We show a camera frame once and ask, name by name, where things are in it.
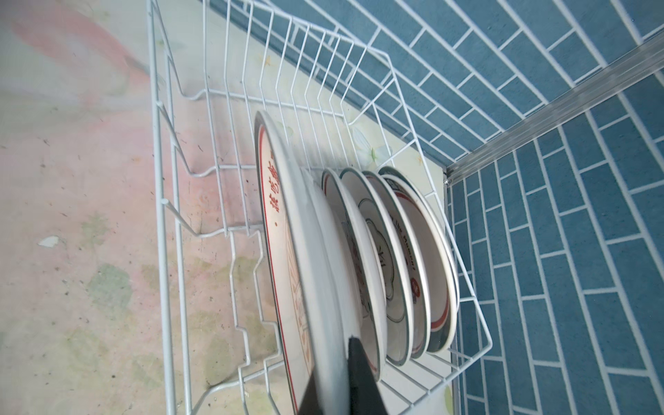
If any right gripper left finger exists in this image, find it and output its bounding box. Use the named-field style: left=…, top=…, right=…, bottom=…
left=297, top=375, right=323, bottom=415

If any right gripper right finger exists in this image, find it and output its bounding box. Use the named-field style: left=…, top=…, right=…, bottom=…
left=348, top=337, right=387, bottom=415

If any plate with red lettering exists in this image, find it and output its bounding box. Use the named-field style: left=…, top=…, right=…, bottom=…
left=254, top=110, right=350, bottom=414

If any white wire dish rack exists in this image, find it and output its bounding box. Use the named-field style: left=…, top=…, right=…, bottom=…
left=146, top=0, right=494, bottom=415

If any white plate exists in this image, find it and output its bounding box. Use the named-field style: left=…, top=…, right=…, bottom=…
left=321, top=169, right=387, bottom=381
left=300, top=168, right=362, bottom=354
left=341, top=168, right=415, bottom=367
left=379, top=166, right=460, bottom=354
left=363, top=170, right=432, bottom=366

